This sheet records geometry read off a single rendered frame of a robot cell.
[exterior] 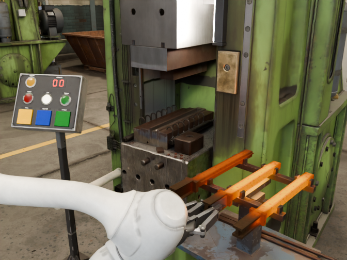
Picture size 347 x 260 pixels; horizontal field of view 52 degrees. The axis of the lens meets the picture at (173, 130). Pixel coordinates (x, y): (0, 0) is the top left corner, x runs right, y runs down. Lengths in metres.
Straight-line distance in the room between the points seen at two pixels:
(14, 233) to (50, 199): 2.13
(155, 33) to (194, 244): 0.84
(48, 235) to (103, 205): 2.08
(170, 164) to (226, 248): 0.45
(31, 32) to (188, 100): 4.72
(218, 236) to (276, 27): 0.80
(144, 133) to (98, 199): 1.01
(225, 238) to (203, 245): 0.09
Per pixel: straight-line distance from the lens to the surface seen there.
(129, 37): 1.61
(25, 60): 6.41
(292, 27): 1.78
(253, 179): 1.16
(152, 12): 1.53
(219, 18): 1.47
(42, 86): 1.91
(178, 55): 1.56
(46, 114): 1.85
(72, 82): 1.85
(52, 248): 2.62
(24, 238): 2.78
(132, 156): 1.68
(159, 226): 0.63
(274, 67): 1.45
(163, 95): 1.96
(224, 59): 1.49
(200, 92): 2.01
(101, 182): 1.97
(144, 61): 1.57
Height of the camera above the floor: 1.54
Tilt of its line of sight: 20 degrees down
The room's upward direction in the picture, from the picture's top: straight up
